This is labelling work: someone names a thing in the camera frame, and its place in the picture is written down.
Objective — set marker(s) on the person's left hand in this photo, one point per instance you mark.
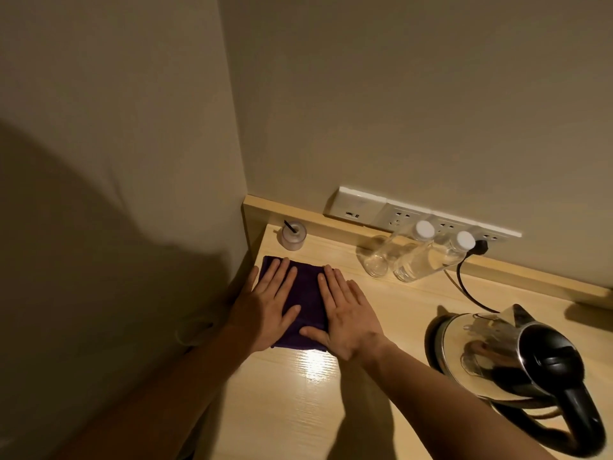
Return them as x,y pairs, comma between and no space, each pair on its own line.
261,313

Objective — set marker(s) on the person's right hand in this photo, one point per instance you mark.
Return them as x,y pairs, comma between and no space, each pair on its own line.
352,328

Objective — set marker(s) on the person's right little finger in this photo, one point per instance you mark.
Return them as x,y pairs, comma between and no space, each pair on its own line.
360,299

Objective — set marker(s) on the person's right thumb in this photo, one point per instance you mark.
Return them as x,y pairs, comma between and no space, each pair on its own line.
313,333

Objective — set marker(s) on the person's left little finger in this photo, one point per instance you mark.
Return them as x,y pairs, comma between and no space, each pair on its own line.
254,278

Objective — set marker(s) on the person's right middle finger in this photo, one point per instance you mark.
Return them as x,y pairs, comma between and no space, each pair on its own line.
336,285

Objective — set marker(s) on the person's left thumb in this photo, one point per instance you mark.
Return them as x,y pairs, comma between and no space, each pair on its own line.
291,317

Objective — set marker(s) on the person's left middle finger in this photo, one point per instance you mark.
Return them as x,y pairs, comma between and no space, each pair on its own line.
280,276

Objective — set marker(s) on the purple cloth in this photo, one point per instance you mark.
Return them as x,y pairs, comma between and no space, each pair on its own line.
309,294

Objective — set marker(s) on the person's right forearm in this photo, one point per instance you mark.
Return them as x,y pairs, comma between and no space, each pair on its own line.
445,411

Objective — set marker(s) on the person's left forearm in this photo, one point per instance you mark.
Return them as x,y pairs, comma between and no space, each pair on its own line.
172,397

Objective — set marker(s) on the small clear glass jar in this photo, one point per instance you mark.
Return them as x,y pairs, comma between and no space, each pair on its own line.
293,239

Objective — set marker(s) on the black stick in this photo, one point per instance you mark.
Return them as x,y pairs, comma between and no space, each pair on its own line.
289,227

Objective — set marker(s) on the clear water bottle white cap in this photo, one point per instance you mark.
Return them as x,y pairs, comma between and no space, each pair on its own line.
395,249
431,261

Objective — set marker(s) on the black power plug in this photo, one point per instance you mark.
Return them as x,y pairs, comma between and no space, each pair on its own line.
480,247

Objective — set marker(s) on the white usb wall socket panel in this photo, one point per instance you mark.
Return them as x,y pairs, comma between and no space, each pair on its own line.
357,204

